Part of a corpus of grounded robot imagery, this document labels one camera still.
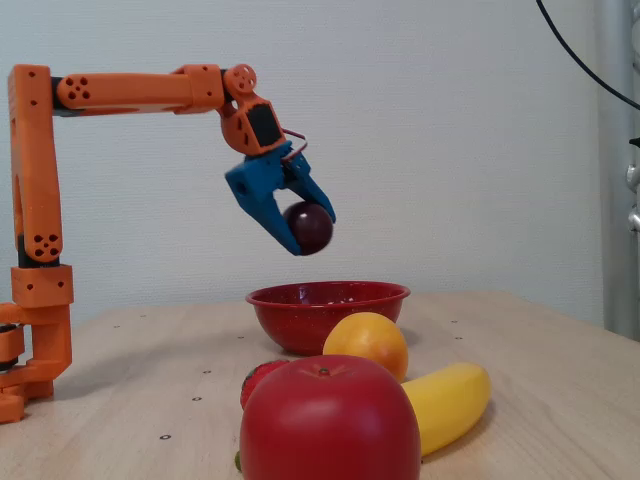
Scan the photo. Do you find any red strawberry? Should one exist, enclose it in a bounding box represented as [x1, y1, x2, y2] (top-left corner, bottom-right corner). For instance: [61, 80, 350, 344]
[240, 359, 291, 411]

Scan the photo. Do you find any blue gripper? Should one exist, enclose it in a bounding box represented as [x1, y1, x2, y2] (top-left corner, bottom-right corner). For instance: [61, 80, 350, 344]
[224, 141, 337, 257]

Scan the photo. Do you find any black hanging cable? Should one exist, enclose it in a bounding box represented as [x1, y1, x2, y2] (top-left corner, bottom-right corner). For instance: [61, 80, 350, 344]
[535, 0, 640, 111]

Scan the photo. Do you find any red white servo wire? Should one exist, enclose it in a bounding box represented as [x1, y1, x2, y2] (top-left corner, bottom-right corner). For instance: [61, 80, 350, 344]
[282, 127, 309, 161]

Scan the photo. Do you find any red apple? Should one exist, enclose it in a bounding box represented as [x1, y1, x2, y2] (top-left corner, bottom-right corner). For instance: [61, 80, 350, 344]
[239, 354, 422, 480]

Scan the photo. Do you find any orange yellow round fruit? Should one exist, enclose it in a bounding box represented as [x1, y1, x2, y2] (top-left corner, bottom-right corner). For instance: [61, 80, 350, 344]
[322, 311, 410, 384]

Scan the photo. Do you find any dark purple plum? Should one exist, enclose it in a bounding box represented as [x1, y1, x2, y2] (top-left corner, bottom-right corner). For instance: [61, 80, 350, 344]
[282, 200, 335, 256]

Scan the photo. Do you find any grey metal pole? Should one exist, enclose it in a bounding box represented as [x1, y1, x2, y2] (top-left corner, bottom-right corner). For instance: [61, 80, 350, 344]
[597, 0, 640, 344]

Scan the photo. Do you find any red speckled bowl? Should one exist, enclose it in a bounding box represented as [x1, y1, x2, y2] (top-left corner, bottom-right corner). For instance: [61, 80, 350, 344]
[245, 281, 412, 357]

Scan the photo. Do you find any yellow banana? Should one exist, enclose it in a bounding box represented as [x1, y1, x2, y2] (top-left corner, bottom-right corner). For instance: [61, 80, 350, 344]
[401, 362, 493, 457]

